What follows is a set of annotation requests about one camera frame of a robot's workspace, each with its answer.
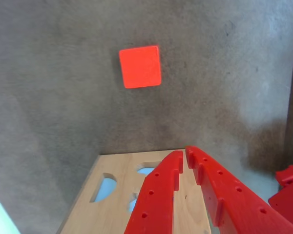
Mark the red robot arm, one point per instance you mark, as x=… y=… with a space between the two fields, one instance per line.
x=286 y=198

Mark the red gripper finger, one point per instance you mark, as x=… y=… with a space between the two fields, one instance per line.
x=234 y=207
x=156 y=195

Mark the red cube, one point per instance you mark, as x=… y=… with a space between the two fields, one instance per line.
x=140 y=67

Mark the wooden shape sorter box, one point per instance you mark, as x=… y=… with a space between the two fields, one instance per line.
x=122 y=165

